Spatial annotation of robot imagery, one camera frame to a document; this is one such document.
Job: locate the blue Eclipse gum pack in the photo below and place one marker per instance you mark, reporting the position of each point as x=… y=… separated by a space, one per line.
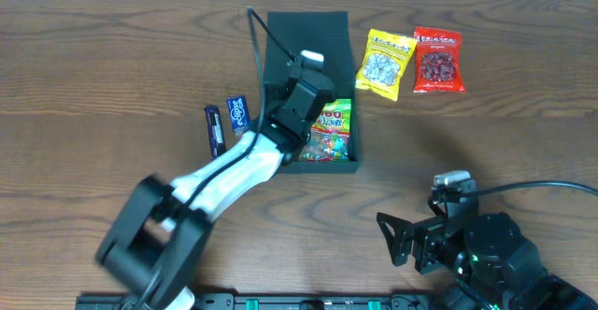
x=239 y=113

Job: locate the yellow candy bag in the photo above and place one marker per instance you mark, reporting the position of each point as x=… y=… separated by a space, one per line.
x=385 y=60

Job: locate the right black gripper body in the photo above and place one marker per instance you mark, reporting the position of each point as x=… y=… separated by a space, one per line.
x=421 y=244

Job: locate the dark green open box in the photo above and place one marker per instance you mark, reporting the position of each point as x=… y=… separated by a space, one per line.
x=326 y=33

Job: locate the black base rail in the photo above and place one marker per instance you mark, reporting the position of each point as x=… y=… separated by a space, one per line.
x=229 y=301

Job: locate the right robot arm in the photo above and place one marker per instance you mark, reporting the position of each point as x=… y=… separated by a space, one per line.
x=494 y=264

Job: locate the Haribo gummy worms bag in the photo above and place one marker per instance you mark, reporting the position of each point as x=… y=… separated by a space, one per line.
x=329 y=140

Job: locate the red Hacks candy bag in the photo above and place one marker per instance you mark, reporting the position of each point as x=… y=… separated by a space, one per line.
x=438 y=54

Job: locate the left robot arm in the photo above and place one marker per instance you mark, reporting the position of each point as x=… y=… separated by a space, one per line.
x=156 y=241

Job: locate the dark blue chocolate bar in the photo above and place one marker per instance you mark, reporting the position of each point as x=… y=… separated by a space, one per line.
x=215 y=133

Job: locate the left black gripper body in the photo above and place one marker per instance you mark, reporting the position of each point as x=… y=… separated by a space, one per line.
x=316 y=82

